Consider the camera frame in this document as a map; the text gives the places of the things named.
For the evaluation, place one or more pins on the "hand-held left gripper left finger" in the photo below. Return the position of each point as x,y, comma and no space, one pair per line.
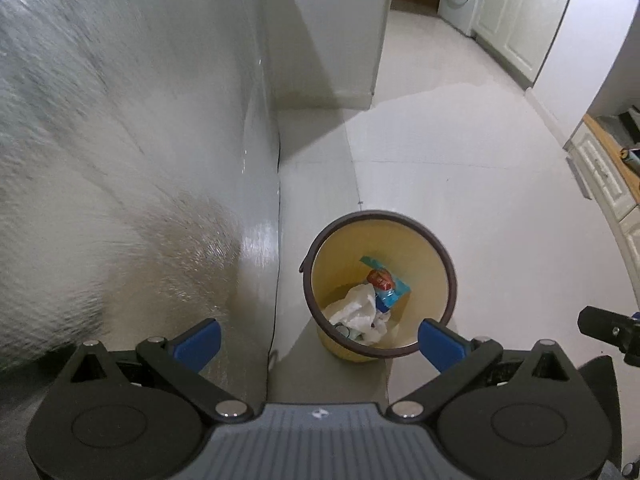
197,342

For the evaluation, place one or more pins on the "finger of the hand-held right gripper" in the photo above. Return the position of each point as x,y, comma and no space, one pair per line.
607,327

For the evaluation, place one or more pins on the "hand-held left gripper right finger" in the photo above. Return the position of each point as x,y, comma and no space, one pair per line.
442,342

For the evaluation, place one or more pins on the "blue snack bag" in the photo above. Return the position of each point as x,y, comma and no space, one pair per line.
387,285

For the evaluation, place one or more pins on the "white plastic bag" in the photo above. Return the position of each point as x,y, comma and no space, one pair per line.
357,310

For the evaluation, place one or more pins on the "yellow bin with brown rim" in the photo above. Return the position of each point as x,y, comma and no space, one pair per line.
345,240

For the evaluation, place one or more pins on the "white window seat cabinet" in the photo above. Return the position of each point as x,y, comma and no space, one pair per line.
610,195

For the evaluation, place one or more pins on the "spray can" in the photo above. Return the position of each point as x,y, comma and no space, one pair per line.
631,159

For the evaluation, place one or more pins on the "silver foil covered table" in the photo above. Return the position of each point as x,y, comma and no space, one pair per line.
125,160

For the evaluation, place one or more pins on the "white kitchen base cabinets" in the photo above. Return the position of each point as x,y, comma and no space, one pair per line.
520,15

